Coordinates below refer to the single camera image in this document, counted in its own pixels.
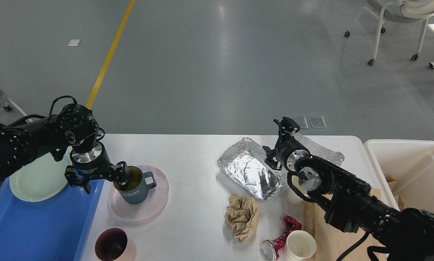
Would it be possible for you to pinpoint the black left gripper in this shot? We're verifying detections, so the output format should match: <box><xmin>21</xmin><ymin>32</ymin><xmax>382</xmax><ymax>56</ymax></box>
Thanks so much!
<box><xmin>64</xmin><ymin>142</ymin><xmax>130</xmax><ymax>194</ymax></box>

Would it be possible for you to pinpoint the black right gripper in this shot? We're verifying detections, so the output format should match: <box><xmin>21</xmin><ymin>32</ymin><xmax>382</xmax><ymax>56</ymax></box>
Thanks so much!
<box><xmin>262</xmin><ymin>117</ymin><xmax>310</xmax><ymax>171</ymax></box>

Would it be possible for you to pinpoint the blue HOME mug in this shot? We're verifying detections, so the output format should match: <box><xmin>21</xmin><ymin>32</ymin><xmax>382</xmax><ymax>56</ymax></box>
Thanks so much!
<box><xmin>113</xmin><ymin>166</ymin><xmax>157</xmax><ymax>204</ymax></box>

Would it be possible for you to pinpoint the pink plate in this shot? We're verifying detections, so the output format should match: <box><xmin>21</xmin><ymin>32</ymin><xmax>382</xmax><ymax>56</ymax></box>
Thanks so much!
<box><xmin>108</xmin><ymin>165</ymin><xmax>169</xmax><ymax>221</ymax></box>

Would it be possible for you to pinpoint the pink mug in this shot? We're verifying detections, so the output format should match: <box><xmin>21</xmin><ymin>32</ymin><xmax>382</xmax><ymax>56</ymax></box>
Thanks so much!
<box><xmin>94</xmin><ymin>227</ymin><xmax>137</xmax><ymax>261</ymax></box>

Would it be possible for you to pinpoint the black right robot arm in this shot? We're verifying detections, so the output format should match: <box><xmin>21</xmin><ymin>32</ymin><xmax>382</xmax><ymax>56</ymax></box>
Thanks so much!
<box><xmin>263</xmin><ymin>117</ymin><xmax>434</xmax><ymax>261</ymax></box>

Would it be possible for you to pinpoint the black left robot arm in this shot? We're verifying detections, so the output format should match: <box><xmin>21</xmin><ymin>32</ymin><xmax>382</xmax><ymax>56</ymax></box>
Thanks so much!
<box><xmin>0</xmin><ymin>100</ymin><xmax>131</xmax><ymax>193</ymax></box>

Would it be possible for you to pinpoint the aluminium foil tray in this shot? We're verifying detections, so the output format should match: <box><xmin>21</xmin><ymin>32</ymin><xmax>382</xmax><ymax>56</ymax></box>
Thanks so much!
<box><xmin>217</xmin><ymin>133</ymin><xmax>345</xmax><ymax>200</ymax></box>

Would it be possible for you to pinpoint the green plate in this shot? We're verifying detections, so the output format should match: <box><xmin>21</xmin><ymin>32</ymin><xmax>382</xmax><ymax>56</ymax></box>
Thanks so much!
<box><xmin>9</xmin><ymin>153</ymin><xmax>71</xmax><ymax>202</ymax></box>

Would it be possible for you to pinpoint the blue plastic tray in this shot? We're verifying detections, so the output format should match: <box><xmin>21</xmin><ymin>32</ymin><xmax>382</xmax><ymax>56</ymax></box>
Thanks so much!
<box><xmin>0</xmin><ymin>179</ymin><xmax>104</xmax><ymax>261</ymax></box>

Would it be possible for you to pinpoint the crumpled brown paper ball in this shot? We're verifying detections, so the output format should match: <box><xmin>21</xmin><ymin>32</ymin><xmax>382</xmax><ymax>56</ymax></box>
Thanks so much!
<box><xmin>224</xmin><ymin>194</ymin><xmax>260</xmax><ymax>243</ymax></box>

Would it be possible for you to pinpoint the white paper cup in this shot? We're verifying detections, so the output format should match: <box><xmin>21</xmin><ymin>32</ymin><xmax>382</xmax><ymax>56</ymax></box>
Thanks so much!
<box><xmin>283</xmin><ymin>230</ymin><xmax>317</xmax><ymax>261</ymax></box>

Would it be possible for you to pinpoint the crushed red soda can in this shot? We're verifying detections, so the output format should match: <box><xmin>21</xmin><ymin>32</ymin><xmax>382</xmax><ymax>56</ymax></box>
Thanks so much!
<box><xmin>260</xmin><ymin>215</ymin><xmax>302</xmax><ymax>261</ymax></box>

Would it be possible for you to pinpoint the white plastic bin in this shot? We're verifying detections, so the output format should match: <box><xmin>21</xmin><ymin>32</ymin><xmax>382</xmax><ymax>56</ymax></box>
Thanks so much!
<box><xmin>364</xmin><ymin>139</ymin><xmax>434</xmax><ymax>213</ymax></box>

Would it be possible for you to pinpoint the white office chair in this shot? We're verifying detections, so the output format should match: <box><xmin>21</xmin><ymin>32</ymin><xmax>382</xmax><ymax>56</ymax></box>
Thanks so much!
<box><xmin>344</xmin><ymin>0</ymin><xmax>434</xmax><ymax>66</ymax></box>

